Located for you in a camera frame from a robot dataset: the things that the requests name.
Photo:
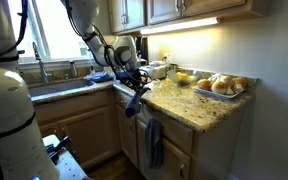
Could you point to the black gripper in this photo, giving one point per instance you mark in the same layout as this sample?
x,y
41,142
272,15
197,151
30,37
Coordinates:
x,y
140,81

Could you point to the dark blue cloth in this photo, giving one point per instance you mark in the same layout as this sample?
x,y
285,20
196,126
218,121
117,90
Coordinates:
x,y
133,106

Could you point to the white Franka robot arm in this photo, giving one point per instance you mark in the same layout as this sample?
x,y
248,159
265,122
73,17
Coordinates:
x,y
7,116

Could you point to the small wooden drawer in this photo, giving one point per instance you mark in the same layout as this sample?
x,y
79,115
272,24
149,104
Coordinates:
x,y
120,96

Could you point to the dark crumpled dish cloth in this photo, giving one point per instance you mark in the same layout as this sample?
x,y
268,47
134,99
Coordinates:
x,y
99,77

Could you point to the wide wooden drawer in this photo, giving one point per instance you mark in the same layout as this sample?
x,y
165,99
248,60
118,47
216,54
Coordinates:
x,y
174,131

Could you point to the crumpled clear plastic wrap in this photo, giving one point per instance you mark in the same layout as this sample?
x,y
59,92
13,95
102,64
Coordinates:
x,y
156,84

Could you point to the white rice cooker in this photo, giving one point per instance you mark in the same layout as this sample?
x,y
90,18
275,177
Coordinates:
x,y
155,69

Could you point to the small metal cup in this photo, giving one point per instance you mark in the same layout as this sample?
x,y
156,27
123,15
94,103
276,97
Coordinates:
x,y
174,66

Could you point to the dark knife block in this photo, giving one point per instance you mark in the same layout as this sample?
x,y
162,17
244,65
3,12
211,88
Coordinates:
x,y
141,48

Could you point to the yellow fruit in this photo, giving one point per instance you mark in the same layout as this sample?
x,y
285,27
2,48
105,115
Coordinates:
x,y
181,77

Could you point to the pale green fruit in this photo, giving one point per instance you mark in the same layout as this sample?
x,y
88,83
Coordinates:
x,y
192,79

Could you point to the narrow wooden cabinet door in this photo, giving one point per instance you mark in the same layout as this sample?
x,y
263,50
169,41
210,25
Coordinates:
x,y
125,143

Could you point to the grey hanging towel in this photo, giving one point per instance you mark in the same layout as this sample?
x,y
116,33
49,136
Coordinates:
x,y
154,146

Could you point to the clear glass bowl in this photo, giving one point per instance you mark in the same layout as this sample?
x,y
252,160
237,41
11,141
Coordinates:
x,y
194,72

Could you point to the golden bread roll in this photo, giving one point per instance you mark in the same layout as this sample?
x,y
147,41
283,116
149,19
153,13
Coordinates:
x,y
227,80
219,87
241,81
204,84

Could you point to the wooden sink front panel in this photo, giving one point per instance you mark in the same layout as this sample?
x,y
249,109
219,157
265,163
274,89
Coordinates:
x,y
74,110

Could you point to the chrome sink sprayer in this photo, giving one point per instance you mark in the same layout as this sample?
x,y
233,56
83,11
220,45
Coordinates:
x,y
73,70

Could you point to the white rectangular plate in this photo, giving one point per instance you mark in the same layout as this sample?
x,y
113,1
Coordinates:
x,y
214,95

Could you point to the cabinet strip light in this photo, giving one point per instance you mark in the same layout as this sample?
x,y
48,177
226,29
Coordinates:
x,y
180,26

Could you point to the steel kitchen sink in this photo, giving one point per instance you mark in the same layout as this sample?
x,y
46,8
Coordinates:
x,y
57,87

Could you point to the pale small roll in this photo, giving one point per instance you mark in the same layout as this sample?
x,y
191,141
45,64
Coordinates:
x,y
229,91
238,88

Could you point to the black hand tool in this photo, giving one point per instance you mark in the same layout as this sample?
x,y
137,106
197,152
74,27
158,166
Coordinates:
x,y
59,146

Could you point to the chrome kitchen faucet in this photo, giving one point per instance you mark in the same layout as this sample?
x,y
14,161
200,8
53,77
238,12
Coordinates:
x,y
42,68

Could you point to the bright kitchen window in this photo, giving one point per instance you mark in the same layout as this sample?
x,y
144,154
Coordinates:
x,y
54,33

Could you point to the white perforated table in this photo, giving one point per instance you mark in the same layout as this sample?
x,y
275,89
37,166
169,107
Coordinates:
x,y
69,168

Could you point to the white wall outlet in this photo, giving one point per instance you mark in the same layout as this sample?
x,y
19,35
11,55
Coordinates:
x,y
167,57

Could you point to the wooden wall cabinet door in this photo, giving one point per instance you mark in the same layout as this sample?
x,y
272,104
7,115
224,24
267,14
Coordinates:
x,y
134,13
164,10
214,5

